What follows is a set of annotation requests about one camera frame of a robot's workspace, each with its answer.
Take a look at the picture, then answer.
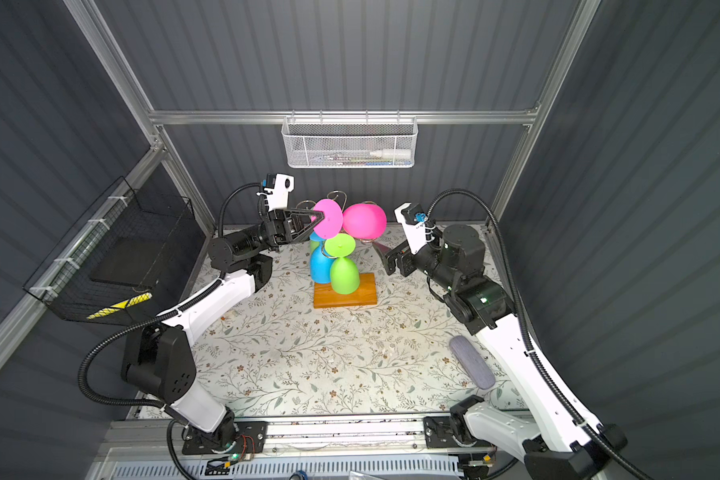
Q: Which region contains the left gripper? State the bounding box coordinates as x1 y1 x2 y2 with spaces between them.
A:
237 215 320 262

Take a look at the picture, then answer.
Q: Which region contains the pink wine glass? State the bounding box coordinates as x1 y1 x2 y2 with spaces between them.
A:
313 199 387 240

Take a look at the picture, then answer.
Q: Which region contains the green wine glass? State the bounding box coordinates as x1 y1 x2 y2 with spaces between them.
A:
324 233 360 295

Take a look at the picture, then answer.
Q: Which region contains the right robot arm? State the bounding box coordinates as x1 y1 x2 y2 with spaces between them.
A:
374 223 627 479

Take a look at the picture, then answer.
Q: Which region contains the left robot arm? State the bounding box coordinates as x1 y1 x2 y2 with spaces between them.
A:
121 209 326 453

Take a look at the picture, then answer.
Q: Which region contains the blue wine glass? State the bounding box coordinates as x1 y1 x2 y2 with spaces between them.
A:
309 232 335 284

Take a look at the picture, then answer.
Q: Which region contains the floral table mat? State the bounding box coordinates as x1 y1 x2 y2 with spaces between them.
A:
133 224 529 420

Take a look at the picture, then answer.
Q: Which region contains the purple oblong case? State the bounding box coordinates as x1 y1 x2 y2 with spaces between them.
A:
449 336 496 390

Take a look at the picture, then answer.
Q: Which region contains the gold wire glass rack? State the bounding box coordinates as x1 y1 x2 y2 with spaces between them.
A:
307 192 378 309

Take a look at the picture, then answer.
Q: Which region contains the white wire mesh basket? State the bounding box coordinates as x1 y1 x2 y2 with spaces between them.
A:
281 113 419 169

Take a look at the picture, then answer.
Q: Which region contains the left black corrugated cable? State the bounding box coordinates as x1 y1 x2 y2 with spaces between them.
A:
76 182 265 409

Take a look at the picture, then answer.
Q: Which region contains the black wire basket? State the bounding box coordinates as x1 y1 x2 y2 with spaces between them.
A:
23 177 205 326

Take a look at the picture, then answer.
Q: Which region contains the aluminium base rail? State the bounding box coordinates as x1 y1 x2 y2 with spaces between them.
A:
95 410 517 466

